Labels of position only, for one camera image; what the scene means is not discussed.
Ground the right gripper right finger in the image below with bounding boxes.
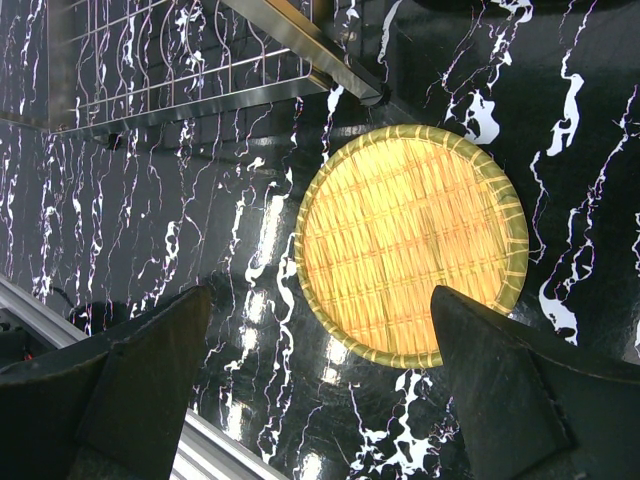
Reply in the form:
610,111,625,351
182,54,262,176
431,286,572,468

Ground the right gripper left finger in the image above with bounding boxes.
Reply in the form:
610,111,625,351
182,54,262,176
77,286,211,475

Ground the round green-rim bamboo plate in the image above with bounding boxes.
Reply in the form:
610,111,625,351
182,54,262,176
294,124,529,369

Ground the stainless steel dish rack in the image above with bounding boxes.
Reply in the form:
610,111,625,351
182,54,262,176
0,0,394,146

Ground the aluminium mounting rail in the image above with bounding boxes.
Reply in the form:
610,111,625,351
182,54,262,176
1,280,278,479

